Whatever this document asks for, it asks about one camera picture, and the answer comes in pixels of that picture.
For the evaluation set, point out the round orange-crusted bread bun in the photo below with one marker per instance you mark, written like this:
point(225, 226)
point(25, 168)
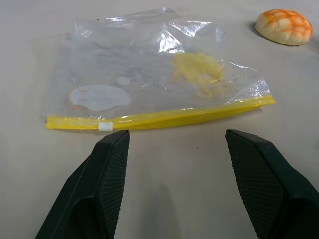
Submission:
point(284, 26)

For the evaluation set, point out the clear yellow-zip plastic bag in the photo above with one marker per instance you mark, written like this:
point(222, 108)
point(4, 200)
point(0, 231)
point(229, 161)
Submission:
point(139, 74)

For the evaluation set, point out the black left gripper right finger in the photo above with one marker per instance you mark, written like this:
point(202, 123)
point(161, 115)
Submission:
point(264, 189)

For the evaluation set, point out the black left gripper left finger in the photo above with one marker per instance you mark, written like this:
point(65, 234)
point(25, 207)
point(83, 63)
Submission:
point(99, 189)

